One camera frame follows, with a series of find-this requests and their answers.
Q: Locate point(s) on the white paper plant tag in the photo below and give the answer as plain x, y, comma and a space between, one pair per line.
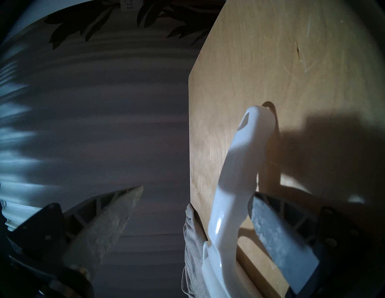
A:
130, 4

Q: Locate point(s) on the grey pleated curtain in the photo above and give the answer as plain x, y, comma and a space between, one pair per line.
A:
90, 120

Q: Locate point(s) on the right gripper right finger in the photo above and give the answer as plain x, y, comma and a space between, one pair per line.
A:
282, 240

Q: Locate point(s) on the white lint roller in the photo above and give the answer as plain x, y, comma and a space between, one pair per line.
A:
237, 180

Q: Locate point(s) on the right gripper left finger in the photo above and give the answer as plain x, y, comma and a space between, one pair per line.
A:
99, 231

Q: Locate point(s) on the tall dark leafy plant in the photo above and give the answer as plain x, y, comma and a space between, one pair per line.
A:
66, 30

